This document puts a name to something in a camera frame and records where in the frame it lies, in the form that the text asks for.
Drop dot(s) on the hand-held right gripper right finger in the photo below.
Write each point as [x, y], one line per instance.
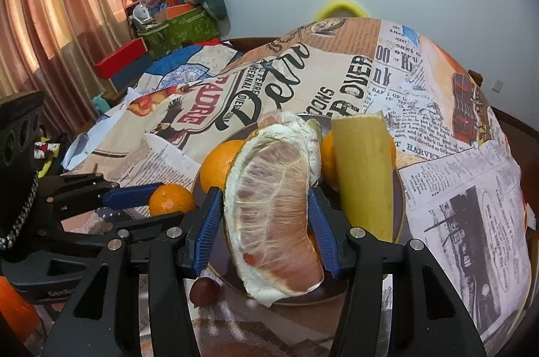
[322, 230]

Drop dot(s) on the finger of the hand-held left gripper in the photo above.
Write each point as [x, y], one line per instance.
[126, 197]
[139, 226]

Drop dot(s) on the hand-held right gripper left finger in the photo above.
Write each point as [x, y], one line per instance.
[208, 230]

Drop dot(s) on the dark purple plate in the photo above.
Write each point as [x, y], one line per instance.
[337, 211]

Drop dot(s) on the small tangerine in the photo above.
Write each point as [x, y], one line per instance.
[170, 201]

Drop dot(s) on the large pomelo segment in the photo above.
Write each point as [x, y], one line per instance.
[273, 213]

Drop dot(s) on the orange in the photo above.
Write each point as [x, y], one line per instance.
[219, 167]
[327, 167]

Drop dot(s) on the small pomelo segment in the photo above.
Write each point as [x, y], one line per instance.
[271, 120]

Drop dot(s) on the dark red grape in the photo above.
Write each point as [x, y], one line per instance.
[204, 291]

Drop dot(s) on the dark blue flat box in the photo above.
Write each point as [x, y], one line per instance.
[134, 72]

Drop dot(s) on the newspaper printed blanket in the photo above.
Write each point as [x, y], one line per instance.
[442, 188]

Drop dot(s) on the red flat box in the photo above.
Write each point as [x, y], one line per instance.
[122, 58]

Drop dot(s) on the blue white patterned quilt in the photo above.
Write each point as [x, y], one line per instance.
[189, 64]

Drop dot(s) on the green storage box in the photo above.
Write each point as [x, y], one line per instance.
[185, 32]

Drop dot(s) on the orange cardboard box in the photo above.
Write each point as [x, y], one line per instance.
[179, 10]

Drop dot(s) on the orange striped curtain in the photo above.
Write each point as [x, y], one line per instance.
[63, 3]

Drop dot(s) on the white wall socket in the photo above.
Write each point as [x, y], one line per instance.
[497, 85]

